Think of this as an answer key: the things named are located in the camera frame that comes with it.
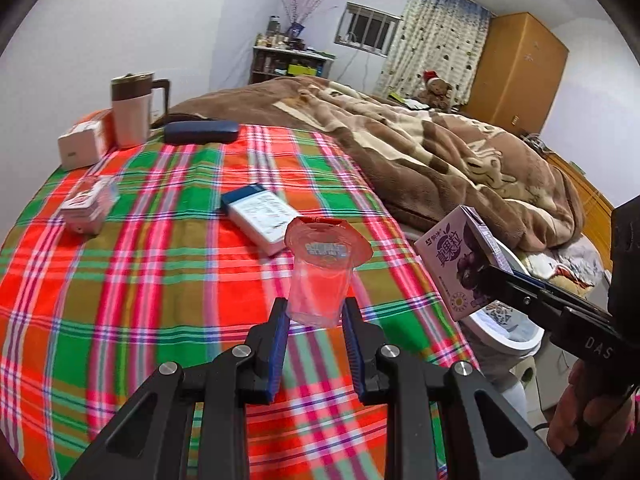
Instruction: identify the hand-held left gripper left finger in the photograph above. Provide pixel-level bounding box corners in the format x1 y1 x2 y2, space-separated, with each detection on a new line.
65 297 290 480

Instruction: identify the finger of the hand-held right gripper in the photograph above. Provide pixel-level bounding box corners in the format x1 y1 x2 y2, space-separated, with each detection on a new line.
510 269 611 315
479 261 567 335

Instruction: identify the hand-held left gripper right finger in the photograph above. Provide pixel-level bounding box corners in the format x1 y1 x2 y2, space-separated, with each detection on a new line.
341 297 573 480

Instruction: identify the white trash bin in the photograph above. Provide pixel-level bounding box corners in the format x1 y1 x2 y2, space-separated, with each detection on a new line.
462 247 546 401

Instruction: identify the clear plastic cup red lid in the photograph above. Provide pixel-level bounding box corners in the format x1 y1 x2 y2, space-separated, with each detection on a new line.
285 216 373 327

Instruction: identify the purple drink carton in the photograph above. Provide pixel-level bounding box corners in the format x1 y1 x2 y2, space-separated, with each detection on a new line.
414 204 513 322

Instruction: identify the person's right hand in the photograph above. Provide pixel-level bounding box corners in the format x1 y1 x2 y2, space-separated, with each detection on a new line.
546 359 603 456

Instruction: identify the white and blue medicine box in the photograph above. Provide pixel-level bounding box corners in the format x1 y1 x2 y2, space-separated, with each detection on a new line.
221 183 298 257

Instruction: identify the plaid tablecloth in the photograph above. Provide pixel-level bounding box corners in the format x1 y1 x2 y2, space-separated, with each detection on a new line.
0 124 481 480

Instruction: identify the brown patterned blanket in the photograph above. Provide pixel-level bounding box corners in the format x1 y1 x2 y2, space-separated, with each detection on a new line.
150 77 586 253

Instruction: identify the wooden wardrobe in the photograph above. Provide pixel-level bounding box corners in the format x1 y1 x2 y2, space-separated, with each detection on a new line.
460 11 571 136

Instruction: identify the teddy bear with red hat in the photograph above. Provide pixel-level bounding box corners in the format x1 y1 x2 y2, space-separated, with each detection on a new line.
417 70 458 110

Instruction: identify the dark blue glasses case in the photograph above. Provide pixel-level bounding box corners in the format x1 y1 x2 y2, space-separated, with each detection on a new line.
164 119 240 145

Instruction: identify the small pink white box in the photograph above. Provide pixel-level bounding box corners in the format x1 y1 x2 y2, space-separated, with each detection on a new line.
61 176 120 236

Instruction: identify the spotted curtain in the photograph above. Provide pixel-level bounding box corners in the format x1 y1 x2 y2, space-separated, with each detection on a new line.
375 0 493 106

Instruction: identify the beige mug with brown lid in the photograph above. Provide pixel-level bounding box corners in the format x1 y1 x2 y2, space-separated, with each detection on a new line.
111 72 171 150

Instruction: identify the orange and white box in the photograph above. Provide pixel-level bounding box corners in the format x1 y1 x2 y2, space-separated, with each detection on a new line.
56 108 117 171

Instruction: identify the dark shelf with clutter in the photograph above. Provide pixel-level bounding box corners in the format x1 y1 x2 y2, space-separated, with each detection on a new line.
248 35 335 85

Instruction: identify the barred window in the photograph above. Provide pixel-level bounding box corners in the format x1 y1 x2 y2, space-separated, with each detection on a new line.
334 2 405 53

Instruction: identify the vase of dry branches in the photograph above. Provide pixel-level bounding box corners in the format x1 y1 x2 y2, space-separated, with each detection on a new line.
277 0 338 38

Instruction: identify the wooden bed frame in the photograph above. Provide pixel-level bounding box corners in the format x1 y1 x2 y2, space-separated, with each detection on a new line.
542 152 615 271

